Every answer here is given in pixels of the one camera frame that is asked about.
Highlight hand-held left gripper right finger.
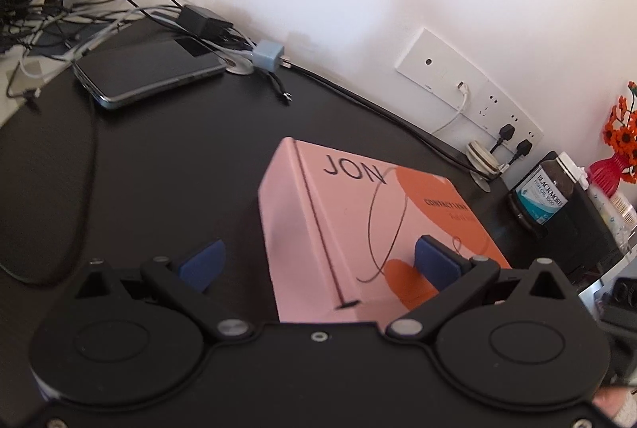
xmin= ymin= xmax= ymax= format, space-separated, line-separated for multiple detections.
xmin=387 ymin=235 xmax=571 ymax=342

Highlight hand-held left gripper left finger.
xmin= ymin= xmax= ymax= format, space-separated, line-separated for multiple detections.
xmin=74 ymin=239 xmax=252 ymax=342

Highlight pink cardboard box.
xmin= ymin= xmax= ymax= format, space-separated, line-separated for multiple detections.
xmin=258 ymin=137 xmax=513 ymax=324

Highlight black desktop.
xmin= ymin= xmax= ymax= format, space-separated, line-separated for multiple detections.
xmin=0 ymin=17 xmax=618 ymax=409

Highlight brown supplement bottle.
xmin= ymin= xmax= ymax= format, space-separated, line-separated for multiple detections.
xmin=508 ymin=152 xmax=588 ymax=227

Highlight black power plug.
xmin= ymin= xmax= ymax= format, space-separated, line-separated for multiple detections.
xmin=505 ymin=139 xmax=533 ymax=167
xmin=495 ymin=123 xmax=516 ymax=155

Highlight black countertop appliance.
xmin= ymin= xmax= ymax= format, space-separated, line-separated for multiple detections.
xmin=528 ymin=152 xmax=628 ymax=279

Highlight clear plastic packet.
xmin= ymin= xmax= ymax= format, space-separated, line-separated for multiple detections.
xmin=587 ymin=189 xmax=628 ymax=250

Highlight small black connector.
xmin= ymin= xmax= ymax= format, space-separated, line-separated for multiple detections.
xmin=266 ymin=72 xmax=292 ymax=105

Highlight cotton swab container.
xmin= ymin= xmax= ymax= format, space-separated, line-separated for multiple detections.
xmin=610 ymin=194 xmax=637 ymax=225

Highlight red vase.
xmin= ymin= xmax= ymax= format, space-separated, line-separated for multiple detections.
xmin=587 ymin=152 xmax=637 ymax=197

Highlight smartphone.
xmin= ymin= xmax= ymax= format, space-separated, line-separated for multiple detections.
xmin=72 ymin=36 xmax=227 ymax=110

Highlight grey-blue charger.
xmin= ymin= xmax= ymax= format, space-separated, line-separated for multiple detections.
xmin=251 ymin=40 xmax=284 ymax=71

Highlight orange artificial flowers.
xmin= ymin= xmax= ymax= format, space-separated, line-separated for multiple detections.
xmin=602 ymin=82 xmax=637 ymax=160

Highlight black charger adapter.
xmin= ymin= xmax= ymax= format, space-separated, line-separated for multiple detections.
xmin=178 ymin=4 xmax=234 ymax=38

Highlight white charging cable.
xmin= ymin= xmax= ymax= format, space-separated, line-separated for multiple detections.
xmin=430 ymin=81 xmax=471 ymax=135

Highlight black power cable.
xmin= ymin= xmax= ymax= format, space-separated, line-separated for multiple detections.
xmin=291 ymin=62 xmax=481 ymax=172

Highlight white wall socket panel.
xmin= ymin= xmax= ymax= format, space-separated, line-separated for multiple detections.
xmin=395 ymin=27 xmax=544 ymax=155

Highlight tangle of cables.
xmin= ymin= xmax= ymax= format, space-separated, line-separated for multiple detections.
xmin=0 ymin=0 xmax=250 ymax=100

